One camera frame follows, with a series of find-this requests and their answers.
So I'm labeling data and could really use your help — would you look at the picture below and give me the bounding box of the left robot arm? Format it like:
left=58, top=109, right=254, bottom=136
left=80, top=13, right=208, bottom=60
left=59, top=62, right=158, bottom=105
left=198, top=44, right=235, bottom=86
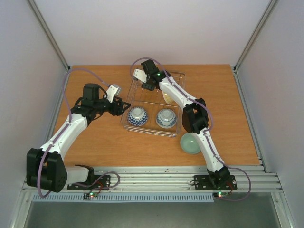
left=26, top=83, right=131, bottom=198

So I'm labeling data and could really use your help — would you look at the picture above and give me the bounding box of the yellow sun bowl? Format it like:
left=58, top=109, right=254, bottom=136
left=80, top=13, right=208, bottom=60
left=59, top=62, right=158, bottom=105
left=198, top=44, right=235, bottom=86
left=163, top=93, right=174, bottom=105

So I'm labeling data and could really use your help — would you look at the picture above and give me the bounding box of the right circuit board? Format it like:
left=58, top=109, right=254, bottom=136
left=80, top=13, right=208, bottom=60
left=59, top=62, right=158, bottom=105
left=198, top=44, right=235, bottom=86
left=213, top=191, right=230, bottom=198

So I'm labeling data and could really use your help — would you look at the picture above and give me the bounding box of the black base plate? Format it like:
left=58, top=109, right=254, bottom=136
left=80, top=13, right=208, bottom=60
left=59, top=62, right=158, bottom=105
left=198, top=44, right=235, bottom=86
left=193, top=175, right=238, bottom=190
left=67, top=175, right=111, bottom=190

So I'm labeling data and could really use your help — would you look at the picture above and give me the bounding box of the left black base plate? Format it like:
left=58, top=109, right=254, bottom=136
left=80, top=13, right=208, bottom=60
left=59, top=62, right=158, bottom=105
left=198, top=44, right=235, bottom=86
left=67, top=175, right=111, bottom=190

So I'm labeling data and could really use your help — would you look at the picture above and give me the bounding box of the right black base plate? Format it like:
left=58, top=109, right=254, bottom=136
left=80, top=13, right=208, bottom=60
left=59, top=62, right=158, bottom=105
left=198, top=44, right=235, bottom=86
left=193, top=175, right=238, bottom=190

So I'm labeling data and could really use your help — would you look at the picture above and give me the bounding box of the red patterned bowl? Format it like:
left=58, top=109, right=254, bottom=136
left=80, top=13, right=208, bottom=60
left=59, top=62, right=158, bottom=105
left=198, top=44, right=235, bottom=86
left=127, top=106, right=148, bottom=126

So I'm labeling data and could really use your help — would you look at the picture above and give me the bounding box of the blue slotted cable duct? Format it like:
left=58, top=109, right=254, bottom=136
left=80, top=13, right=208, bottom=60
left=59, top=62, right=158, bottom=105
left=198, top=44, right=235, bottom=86
left=32, top=193, right=214, bottom=203

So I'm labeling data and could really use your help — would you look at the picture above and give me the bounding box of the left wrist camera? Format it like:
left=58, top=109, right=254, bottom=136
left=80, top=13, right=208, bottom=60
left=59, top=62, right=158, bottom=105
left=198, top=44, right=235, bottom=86
left=106, top=84, right=122, bottom=103

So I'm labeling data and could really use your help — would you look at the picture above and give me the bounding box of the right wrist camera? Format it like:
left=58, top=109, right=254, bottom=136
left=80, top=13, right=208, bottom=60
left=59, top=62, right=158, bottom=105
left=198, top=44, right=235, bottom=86
left=132, top=69, right=147, bottom=83

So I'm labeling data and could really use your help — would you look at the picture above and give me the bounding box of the aluminium rail frame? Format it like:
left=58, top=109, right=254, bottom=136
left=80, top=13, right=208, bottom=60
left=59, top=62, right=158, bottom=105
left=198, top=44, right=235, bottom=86
left=9, top=0, right=304, bottom=228

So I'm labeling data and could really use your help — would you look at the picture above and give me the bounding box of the pale green bowl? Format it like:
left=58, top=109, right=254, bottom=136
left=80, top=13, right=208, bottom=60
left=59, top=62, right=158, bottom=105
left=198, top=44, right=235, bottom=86
left=180, top=133, right=201, bottom=155

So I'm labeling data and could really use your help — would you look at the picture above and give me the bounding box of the wire dish rack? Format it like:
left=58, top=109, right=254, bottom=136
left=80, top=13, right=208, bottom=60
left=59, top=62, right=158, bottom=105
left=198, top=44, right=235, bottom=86
left=121, top=79, right=182, bottom=137

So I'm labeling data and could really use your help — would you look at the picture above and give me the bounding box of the circuit board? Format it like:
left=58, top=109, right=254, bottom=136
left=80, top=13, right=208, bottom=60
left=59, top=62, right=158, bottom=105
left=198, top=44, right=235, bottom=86
left=213, top=191, right=230, bottom=198
left=83, top=192, right=99, bottom=200

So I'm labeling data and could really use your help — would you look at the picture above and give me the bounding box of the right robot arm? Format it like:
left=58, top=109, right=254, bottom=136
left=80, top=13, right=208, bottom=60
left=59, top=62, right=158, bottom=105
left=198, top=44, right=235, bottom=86
left=141, top=58, right=230, bottom=189

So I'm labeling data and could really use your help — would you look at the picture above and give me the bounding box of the blue floral bowl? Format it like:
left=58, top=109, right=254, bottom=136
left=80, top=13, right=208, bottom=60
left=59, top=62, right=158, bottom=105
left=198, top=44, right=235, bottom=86
left=156, top=109, right=177, bottom=129

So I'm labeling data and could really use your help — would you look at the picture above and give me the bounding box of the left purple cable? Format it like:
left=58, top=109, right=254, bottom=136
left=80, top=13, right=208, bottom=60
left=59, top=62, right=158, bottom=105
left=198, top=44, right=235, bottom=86
left=38, top=68, right=120, bottom=199

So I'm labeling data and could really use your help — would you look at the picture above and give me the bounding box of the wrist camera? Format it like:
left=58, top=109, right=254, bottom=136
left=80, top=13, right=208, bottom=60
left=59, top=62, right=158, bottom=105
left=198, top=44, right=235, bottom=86
left=106, top=84, right=122, bottom=103
left=132, top=69, right=147, bottom=83

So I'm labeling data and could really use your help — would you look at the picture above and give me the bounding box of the left circuit board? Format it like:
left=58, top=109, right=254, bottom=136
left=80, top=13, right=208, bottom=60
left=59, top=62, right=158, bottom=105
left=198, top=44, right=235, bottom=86
left=83, top=192, right=99, bottom=200

